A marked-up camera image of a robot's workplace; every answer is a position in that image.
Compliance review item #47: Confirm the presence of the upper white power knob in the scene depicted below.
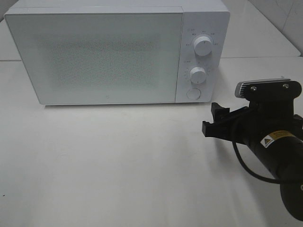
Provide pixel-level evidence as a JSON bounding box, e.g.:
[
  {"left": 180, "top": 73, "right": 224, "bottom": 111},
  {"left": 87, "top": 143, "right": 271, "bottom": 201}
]
[{"left": 193, "top": 34, "right": 214, "bottom": 56}]

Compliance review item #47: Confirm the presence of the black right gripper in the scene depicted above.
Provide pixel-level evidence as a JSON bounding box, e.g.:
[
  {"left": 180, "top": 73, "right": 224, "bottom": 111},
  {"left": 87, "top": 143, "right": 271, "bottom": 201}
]
[{"left": 202, "top": 81, "right": 303, "bottom": 151}]

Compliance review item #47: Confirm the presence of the white timer knob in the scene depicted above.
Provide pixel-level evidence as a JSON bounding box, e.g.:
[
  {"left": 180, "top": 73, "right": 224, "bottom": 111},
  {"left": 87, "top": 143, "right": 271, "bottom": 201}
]
[{"left": 189, "top": 67, "right": 207, "bottom": 84}]

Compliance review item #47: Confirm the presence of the white microwave door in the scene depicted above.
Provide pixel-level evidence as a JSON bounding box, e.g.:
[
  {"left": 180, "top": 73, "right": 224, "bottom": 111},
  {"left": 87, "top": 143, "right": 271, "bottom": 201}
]
[{"left": 6, "top": 13, "right": 182, "bottom": 105}]

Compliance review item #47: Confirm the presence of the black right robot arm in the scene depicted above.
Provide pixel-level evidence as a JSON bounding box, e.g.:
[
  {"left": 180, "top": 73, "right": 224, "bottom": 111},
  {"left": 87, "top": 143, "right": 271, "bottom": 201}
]
[{"left": 202, "top": 79, "right": 303, "bottom": 220}]

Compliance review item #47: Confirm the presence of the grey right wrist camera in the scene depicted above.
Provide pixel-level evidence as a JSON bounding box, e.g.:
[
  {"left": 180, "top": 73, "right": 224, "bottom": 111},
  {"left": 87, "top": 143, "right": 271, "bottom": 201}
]
[{"left": 234, "top": 77, "right": 292, "bottom": 98}]

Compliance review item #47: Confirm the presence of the white microwave oven body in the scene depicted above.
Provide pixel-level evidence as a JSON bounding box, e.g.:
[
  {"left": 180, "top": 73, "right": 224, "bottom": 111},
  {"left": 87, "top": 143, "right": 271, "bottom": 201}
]
[{"left": 4, "top": 0, "right": 230, "bottom": 105}]

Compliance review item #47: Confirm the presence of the round white door button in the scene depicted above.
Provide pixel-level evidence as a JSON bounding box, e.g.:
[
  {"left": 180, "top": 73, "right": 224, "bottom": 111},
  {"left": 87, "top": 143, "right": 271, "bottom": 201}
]
[{"left": 187, "top": 88, "right": 201, "bottom": 100}]

